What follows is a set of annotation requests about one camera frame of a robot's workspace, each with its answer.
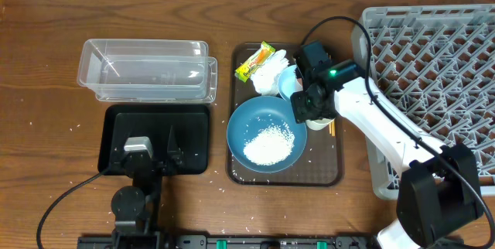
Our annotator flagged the white cup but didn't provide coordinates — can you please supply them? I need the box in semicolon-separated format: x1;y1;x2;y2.
306;118;333;131

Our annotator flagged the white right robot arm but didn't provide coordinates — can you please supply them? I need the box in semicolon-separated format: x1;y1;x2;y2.
291;59;494;248

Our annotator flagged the grey dishwasher rack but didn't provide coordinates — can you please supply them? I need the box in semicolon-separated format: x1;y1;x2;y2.
351;4;494;196

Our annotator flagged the wooden chopstick right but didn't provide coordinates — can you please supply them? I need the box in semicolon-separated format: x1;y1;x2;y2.
331;121;336;137

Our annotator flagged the black plastic tray bin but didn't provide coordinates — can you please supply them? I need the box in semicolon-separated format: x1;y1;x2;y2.
97;104;210;176

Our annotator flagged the light blue small bowl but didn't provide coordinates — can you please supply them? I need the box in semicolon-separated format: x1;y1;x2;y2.
278;65;298;101

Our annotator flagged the crumpled white tissue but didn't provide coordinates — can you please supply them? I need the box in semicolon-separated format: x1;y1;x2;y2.
251;49;289;96

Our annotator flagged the white rice pile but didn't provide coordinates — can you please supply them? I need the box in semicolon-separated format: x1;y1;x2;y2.
243;123;295;166

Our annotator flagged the brown serving tray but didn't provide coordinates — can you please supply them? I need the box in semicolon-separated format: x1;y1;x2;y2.
226;42;344;187

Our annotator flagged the large blue plate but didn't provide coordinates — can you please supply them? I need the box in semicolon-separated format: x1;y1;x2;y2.
227;96;307;173

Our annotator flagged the yellow snack wrapper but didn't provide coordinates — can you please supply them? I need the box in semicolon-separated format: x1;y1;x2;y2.
234;41;275;83

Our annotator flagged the clear plastic bin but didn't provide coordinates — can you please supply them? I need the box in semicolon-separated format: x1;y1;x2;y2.
77;39;218;104

